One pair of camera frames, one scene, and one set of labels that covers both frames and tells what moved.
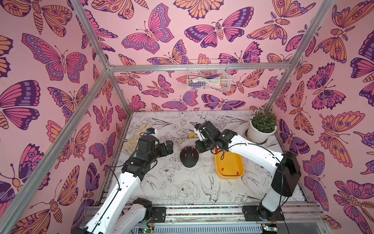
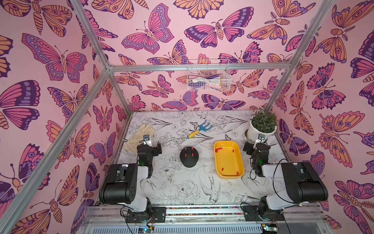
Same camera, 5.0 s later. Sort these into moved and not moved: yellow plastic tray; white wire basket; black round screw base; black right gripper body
Moved: black right gripper body
Not moved: black round screw base; white wire basket; yellow plastic tray
